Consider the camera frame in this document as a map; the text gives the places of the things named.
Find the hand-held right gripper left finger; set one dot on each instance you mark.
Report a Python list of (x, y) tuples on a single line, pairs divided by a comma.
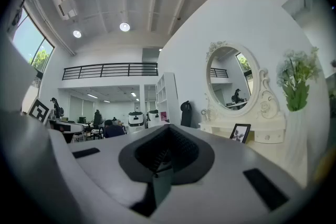
[(105, 165)]

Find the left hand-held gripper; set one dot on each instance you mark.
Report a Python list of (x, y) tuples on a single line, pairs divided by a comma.
[(39, 110)]

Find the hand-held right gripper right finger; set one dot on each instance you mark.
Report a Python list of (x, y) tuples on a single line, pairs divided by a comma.
[(223, 165)]

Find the white dressing table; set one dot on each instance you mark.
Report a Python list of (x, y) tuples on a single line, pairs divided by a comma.
[(265, 150)]

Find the white service robot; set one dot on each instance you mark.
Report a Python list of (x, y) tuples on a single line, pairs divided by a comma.
[(153, 116), (136, 120)]

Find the black high-back office chair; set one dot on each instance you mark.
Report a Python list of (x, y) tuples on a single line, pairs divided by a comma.
[(186, 114)]

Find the large window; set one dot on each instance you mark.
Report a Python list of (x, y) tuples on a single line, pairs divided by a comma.
[(31, 42)]

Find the pink sign card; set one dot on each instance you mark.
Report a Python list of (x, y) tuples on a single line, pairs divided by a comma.
[(163, 115)]

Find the white vase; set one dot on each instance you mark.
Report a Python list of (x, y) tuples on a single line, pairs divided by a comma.
[(299, 144)]

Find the black balcony railing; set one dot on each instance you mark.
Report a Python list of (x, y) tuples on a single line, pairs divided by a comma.
[(110, 70)]

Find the round ceiling light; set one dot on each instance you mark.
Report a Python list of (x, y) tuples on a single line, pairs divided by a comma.
[(77, 33), (124, 26)]

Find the oval white ornate mirror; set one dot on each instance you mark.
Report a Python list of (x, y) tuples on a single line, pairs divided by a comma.
[(228, 78)]

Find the white shelving unit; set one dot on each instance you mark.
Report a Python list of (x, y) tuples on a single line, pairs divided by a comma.
[(166, 97)]

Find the white flower bouquet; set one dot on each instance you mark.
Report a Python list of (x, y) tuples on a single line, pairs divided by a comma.
[(296, 91)]

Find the ceiling air conditioner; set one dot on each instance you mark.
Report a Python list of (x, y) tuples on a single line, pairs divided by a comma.
[(64, 5)]

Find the black picture frame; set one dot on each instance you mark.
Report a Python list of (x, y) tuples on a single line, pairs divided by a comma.
[(240, 133)]

